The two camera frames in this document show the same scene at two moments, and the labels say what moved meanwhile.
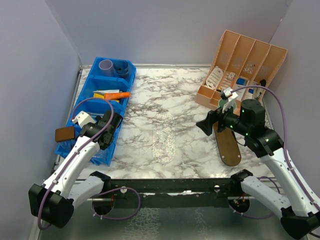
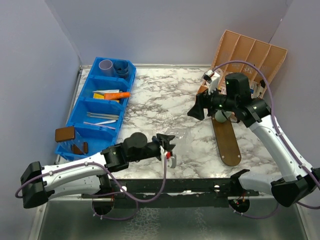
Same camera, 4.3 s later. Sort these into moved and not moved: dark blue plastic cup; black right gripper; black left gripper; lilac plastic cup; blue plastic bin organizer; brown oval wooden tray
Moved: black left gripper; black right gripper
Not moved: brown oval wooden tray; blue plastic bin organizer; dark blue plastic cup; lilac plastic cup
